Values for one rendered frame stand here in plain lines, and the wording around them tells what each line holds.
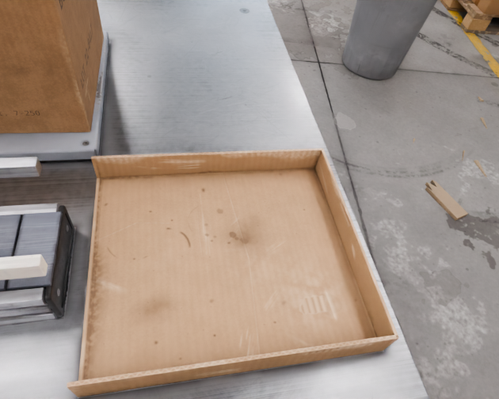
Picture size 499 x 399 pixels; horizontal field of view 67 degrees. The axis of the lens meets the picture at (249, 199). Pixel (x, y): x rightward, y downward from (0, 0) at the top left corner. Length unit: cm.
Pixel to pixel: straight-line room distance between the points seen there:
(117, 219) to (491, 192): 183
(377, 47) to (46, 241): 210
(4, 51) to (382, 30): 199
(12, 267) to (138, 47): 50
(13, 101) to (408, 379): 54
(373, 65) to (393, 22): 26
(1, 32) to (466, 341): 150
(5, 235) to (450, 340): 138
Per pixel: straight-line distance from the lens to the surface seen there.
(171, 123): 60
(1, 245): 44
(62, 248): 44
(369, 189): 176
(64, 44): 49
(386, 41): 231
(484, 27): 344
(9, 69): 52
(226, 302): 42
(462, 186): 203
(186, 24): 84
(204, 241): 46
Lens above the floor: 122
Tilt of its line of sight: 51 degrees down
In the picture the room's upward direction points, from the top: 11 degrees clockwise
